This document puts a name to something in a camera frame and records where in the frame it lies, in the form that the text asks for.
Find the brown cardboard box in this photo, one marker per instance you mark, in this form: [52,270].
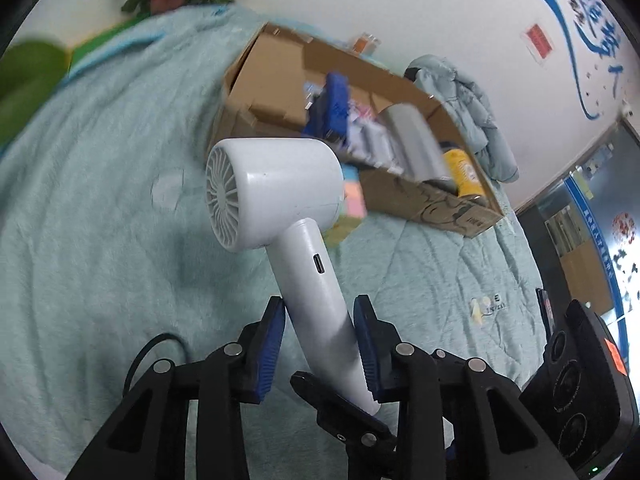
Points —
[308,97]

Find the white hair dryer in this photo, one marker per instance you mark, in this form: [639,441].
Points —
[281,195]

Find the silver metal can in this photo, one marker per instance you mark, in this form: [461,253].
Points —
[420,151]

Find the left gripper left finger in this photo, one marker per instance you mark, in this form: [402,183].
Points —
[145,437]

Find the green leaf plant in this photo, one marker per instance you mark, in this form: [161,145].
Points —
[30,71]

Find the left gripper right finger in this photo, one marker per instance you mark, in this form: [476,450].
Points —
[457,418]

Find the pastel sticky note stack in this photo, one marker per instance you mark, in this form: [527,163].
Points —
[353,209]

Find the red wall notice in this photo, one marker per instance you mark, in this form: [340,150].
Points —
[537,42]

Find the blue stapler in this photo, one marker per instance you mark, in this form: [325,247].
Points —
[327,116]

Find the light green bed blanket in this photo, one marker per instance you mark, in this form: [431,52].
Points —
[106,243]

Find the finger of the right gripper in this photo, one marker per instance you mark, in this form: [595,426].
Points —
[369,444]

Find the grey-blue down jacket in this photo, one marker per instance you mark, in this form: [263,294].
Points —
[469,108]

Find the colourful magazine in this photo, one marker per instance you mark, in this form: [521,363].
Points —
[370,142]

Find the orange label glass jar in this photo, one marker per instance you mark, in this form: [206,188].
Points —
[365,44]

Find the yellow jar black lid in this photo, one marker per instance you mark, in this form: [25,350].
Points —
[463,171]

